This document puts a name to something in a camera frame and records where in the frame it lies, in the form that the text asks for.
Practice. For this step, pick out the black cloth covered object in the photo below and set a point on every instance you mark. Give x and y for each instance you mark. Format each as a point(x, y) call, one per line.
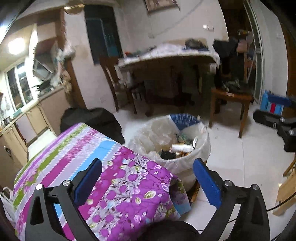
point(97, 118)

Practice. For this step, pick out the green clothes on stool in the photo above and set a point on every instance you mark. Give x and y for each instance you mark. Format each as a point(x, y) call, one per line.
point(237, 86)

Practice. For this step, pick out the white cloth on table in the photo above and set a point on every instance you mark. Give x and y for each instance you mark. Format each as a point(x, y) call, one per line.
point(170, 50)

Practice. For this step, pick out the range hood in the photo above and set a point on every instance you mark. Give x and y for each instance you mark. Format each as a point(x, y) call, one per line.
point(45, 59)

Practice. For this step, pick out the hanging plastic bags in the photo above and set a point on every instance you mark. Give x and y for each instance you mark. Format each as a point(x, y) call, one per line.
point(59, 57)

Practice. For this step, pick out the purple floral tablecloth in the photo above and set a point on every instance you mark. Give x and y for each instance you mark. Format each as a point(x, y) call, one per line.
point(131, 193)

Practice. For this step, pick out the trash bin with plastic liner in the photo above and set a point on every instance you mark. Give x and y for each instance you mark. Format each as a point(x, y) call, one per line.
point(161, 141)

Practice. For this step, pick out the black jacket on chair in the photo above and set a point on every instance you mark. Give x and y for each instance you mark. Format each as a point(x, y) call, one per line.
point(226, 51)

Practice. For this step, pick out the blue white plastic wrapper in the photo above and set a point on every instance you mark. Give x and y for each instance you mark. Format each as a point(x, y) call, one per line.
point(184, 120)

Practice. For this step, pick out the dark wooden chair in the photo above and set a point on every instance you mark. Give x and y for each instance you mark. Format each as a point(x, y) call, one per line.
point(119, 85)

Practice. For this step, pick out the dark clothes pile on table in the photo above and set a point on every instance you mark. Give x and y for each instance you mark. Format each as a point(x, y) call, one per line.
point(195, 44)

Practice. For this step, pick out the wooden stool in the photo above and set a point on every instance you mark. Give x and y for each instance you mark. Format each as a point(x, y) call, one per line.
point(220, 99)

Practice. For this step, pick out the dark interior window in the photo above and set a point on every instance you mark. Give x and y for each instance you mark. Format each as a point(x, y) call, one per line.
point(102, 32)

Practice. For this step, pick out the kitchen window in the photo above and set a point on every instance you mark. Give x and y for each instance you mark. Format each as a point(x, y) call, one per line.
point(19, 86)

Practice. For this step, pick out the blue bottle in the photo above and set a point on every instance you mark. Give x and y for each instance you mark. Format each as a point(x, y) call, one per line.
point(280, 102)
point(265, 104)

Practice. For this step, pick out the framed elephant picture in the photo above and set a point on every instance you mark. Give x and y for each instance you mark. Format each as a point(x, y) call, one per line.
point(159, 5)

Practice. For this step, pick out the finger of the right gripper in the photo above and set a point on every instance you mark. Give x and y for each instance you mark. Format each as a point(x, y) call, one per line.
point(285, 127)

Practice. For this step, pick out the red bottle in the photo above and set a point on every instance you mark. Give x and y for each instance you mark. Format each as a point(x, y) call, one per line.
point(272, 107)

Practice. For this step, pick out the kitchen cabinets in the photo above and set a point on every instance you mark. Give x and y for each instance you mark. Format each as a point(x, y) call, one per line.
point(43, 114)

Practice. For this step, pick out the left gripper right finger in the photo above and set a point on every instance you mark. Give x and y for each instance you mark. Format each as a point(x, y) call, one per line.
point(252, 222)

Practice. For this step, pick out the round wooden dining table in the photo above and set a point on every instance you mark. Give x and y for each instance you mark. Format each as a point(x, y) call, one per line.
point(163, 76)

